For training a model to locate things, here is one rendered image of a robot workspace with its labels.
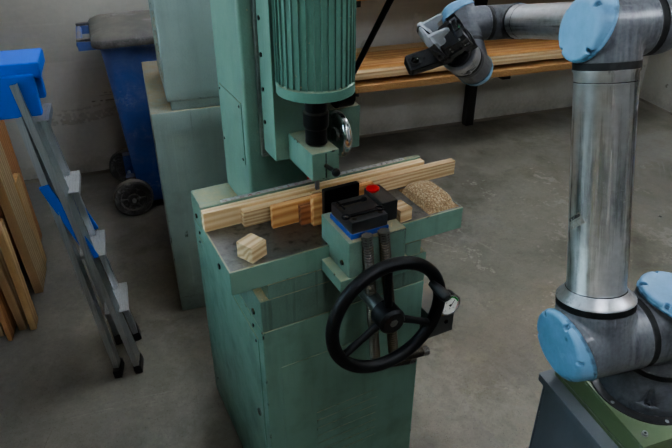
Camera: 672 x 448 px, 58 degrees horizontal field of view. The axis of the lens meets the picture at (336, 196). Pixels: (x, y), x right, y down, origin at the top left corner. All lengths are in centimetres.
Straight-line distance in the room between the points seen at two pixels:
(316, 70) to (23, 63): 92
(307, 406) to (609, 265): 83
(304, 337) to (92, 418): 105
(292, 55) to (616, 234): 71
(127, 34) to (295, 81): 179
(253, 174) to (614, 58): 90
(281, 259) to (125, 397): 118
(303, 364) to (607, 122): 88
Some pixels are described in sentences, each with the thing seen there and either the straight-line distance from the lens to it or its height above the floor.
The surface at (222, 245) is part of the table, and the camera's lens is 137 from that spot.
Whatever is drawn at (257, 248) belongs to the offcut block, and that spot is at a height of 93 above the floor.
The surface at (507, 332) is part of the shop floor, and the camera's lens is 256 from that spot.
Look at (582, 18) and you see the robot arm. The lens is 116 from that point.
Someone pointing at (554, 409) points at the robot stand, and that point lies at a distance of 164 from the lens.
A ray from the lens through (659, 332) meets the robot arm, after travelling 136.
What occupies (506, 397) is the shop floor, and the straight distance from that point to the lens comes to 231.
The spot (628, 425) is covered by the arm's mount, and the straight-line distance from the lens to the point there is 149.
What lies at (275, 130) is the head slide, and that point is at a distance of 146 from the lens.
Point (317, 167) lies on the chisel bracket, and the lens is 138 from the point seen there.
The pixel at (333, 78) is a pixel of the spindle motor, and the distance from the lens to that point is 128.
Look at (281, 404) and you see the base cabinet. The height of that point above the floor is 47.
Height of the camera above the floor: 165
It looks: 29 degrees down
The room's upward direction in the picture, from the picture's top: straight up
